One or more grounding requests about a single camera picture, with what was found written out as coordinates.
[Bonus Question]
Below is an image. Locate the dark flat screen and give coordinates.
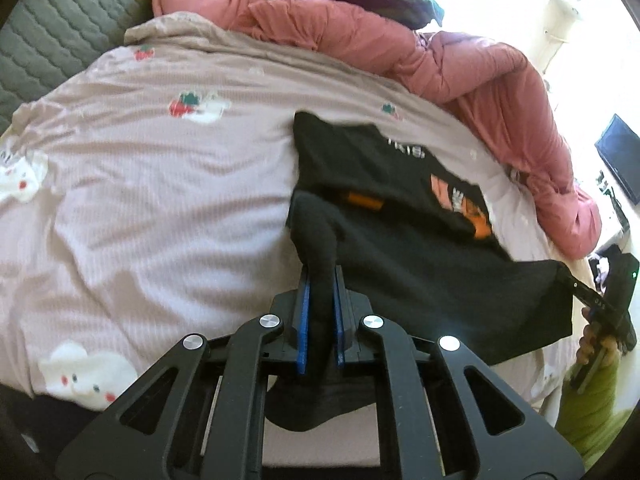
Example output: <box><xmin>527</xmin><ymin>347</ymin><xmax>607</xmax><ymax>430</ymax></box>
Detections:
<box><xmin>594</xmin><ymin>113</ymin><xmax>640</xmax><ymax>207</ymax></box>

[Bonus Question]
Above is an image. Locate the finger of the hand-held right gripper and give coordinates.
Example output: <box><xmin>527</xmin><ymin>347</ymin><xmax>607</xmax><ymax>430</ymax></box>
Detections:
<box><xmin>557</xmin><ymin>264</ymin><xmax>602</xmax><ymax>308</ymax></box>

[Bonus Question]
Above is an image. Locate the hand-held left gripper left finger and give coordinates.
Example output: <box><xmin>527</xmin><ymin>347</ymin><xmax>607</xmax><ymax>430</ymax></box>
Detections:
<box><xmin>57</xmin><ymin>265</ymin><xmax>313</xmax><ymax>480</ymax></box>

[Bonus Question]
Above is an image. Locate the black sweater with orange cuffs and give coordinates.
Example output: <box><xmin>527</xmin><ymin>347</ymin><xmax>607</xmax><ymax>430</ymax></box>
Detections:
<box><xmin>264</xmin><ymin>110</ymin><xmax>574</xmax><ymax>434</ymax></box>

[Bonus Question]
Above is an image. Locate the pink quilt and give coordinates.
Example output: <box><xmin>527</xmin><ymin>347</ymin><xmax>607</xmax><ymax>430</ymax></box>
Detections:
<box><xmin>150</xmin><ymin>0</ymin><xmax>604</xmax><ymax>261</ymax></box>

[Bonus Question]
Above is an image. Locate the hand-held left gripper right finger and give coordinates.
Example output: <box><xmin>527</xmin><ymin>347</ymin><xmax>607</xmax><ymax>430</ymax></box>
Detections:
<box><xmin>332</xmin><ymin>263</ymin><xmax>586</xmax><ymax>480</ymax></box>

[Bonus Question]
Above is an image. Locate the lilac printed bed sheet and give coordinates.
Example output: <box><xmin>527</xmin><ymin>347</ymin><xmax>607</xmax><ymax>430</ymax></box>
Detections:
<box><xmin>0</xmin><ymin>12</ymin><xmax>576</xmax><ymax>467</ymax></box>

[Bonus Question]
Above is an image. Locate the person's right hand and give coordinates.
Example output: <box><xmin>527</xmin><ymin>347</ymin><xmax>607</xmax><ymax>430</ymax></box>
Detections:
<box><xmin>578</xmin><ymin>307</ymin><xmax>625</xmax><ymax>377</ymax></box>

